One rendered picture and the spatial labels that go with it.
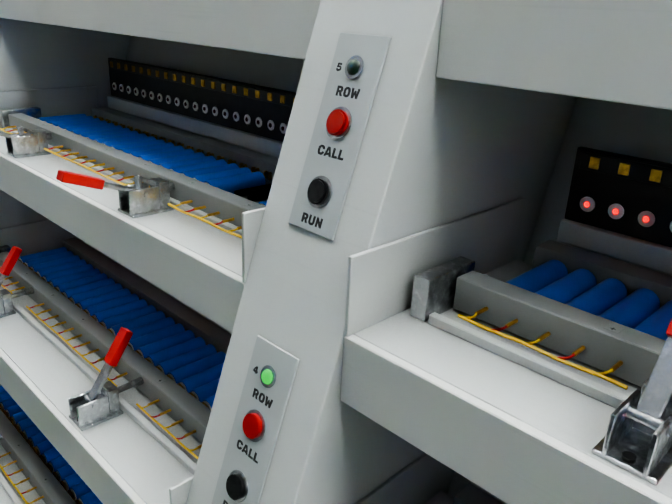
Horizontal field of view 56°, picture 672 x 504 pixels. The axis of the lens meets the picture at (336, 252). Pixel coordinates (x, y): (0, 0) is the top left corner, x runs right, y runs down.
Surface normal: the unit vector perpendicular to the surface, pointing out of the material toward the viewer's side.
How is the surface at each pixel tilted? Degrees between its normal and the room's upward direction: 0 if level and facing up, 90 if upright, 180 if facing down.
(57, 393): 19
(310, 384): 90
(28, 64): 90
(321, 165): 90
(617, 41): 109
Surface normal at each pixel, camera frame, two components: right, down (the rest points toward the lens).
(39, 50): 0.71, 0.29
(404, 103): -0.66, -0.08
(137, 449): 0.04, -0.93
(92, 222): -0.71, 0.23
